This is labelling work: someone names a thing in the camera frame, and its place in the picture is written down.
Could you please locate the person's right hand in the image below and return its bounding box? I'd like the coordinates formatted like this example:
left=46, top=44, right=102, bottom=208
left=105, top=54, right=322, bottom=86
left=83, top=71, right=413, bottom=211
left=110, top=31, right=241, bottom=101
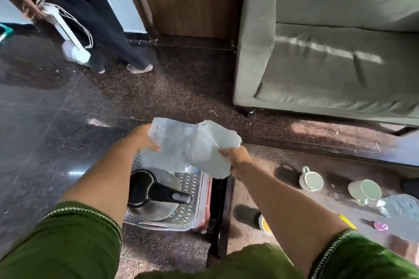
left=218, top=145, right=253, bottom=181

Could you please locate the person's left hand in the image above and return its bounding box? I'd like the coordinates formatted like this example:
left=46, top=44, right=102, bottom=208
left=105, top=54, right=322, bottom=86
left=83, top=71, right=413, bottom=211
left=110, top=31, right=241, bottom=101
left=126, top=123, right=161, bottom=153

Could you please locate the clear plastic bag blue zip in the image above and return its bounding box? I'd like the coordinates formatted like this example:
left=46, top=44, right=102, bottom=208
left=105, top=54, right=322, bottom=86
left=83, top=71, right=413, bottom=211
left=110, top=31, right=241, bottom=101
left=140, top=117, right=243, bottom=180

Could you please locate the white perforated plastic basket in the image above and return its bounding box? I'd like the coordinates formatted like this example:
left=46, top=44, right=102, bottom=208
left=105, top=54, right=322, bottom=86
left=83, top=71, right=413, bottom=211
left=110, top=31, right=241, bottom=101
left=124, top=150, right=213, bottom=232

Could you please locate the steel electric kettle black handle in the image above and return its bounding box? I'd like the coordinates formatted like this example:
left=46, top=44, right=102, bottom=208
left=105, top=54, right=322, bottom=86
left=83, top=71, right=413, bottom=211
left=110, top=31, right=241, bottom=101
left=127, top=168, right=192, bottom=221

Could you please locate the white scalloped rim cup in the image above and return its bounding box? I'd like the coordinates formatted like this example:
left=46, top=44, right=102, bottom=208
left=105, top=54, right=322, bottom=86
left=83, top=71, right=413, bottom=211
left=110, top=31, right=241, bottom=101
left=258, top=213, right=274, bottom=236

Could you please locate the white handled teacup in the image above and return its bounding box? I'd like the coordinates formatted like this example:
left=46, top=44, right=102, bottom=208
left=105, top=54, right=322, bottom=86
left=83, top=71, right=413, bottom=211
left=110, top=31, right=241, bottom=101
left=298, top=166, right=325, bottom=193

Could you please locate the yellow stick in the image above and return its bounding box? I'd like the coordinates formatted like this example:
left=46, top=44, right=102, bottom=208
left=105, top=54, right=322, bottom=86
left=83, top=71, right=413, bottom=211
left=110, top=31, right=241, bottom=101
left=337, top=213, right=357, bottom=230

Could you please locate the tall white mug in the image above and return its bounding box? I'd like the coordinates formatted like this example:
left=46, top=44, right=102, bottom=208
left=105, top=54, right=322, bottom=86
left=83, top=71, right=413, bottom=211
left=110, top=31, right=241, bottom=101
left=347, top=179, right=383, bottom=207

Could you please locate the clear glass tumbler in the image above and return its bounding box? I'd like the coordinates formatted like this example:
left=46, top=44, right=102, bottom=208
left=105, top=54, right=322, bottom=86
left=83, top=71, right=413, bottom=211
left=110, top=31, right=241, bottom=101
left=376, top=194, right=419, bottom=219

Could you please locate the person's left forearm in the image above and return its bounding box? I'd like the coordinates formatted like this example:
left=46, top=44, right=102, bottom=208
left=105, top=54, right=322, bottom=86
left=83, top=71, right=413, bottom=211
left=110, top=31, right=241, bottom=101
left=58, top=139, right=148, bottom=229

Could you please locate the person's right forearm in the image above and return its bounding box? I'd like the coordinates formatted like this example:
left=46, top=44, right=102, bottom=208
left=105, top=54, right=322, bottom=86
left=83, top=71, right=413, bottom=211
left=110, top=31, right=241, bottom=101
left=235, top=164, right=349, bottom=278

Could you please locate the dark wooden coffee table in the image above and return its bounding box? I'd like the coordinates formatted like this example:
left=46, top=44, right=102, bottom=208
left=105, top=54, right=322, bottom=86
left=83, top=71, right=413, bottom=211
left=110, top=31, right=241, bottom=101
left=206, top=130, right=419, bottom=269

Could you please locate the person's green garment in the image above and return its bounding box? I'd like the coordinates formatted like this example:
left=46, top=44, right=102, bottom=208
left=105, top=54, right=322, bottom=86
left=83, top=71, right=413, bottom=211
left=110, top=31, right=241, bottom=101
left=0, top=202, right=419, bottom=279

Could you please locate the red plastic stool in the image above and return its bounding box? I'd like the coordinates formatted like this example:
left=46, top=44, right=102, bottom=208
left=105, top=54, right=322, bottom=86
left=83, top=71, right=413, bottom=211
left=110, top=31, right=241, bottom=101
left=196, top=174, right=213, bottom=234

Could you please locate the white handheld appliance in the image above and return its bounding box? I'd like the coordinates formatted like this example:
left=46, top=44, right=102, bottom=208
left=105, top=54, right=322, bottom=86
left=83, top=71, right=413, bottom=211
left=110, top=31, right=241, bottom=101
left=42, top=2, right=92, bottom=64

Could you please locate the grey-green loveseat sofa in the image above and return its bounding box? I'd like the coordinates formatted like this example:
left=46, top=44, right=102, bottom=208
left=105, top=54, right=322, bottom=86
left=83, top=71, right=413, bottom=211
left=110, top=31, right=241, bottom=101
left=233, top=0, right=419, bottom=127

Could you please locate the white cord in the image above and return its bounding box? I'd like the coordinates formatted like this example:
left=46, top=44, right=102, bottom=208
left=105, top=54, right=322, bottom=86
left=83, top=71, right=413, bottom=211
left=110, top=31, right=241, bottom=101
left=36, top=0, right=95, bottom=49

